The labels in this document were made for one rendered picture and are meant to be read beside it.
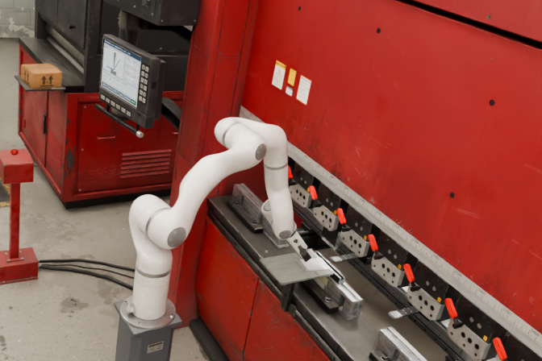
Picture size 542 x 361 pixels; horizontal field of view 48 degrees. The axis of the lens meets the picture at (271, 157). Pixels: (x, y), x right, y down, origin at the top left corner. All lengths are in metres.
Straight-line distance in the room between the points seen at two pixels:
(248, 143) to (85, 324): 2.03
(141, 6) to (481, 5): 1.68
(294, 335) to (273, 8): 1.47
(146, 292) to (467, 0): 1.38
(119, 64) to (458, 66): 1.80
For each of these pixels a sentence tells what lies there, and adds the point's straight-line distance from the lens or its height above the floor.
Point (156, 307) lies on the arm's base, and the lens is 2.14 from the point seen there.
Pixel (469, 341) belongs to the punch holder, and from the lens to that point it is 2.12.
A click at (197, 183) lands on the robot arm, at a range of 1.98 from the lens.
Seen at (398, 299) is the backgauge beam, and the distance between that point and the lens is 2.72.
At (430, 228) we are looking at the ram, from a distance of 2.13.
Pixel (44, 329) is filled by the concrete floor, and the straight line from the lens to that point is 3.70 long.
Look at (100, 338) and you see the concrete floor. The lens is 3.64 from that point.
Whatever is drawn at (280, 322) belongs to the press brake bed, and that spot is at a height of 0.68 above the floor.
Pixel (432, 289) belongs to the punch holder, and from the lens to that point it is 2.17.
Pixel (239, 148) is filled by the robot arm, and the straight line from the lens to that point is 1.98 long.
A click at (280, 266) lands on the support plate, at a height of 1.00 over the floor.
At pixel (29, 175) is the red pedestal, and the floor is 0.73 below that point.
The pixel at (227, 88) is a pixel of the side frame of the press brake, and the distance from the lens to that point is 3.04.
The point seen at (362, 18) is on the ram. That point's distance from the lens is 2.36.
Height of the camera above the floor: 2.38
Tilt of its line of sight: 23 degrees down
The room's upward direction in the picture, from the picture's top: 11 degrees clockwise
